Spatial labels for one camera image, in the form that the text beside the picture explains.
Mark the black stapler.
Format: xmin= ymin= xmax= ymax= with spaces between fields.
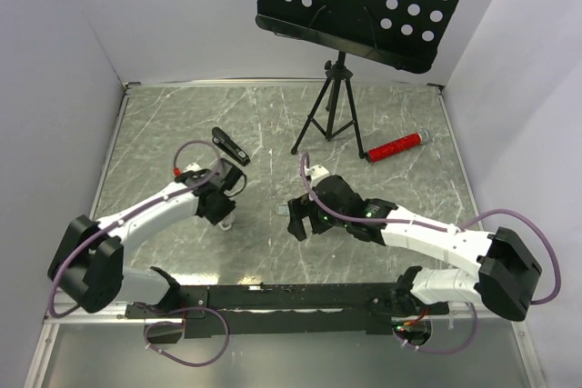
xmin=211 ymin=126 xmax=250 ymax=166

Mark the white stapler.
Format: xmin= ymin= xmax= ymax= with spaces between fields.
xmin=217 ymin=214 xmax=235 ymax=232

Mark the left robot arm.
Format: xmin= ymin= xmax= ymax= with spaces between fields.
xmin=47 ymin=158 xmax=246 ymax=317

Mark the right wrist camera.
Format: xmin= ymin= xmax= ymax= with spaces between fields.
xmin=306 ymin=164 xmax=330 ymax=184

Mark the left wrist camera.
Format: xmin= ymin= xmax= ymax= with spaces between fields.
xmin=174 ymin=163 xmax=202 ymax=178

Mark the aluminium rail frame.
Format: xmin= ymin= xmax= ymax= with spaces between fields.
xmin=43 ymin=282 xmax=525 ymax=325

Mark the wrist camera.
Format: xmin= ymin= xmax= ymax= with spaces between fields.
xmin=306 ymin=164 xmax=330 ymax=184
xmin=174 ymin=163 xmax=202 ymax=178

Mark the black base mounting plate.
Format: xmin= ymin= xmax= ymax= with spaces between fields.
xmin=125 ymin=282 xmax=449 ymax=340

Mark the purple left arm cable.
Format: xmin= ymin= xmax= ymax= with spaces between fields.
xmin=47 ymin=139 xmax=224 ymax=319

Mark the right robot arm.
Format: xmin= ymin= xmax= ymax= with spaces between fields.
xmin=287 ymin=174 xmax=542 ymax=322

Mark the black tripod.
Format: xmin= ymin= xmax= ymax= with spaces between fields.
xmin=290 ymin=51 xmax=366 ymax=159

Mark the red glitter tube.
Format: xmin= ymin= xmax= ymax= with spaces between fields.
xmin=365 ymin=129 xmax=431 ymax=164

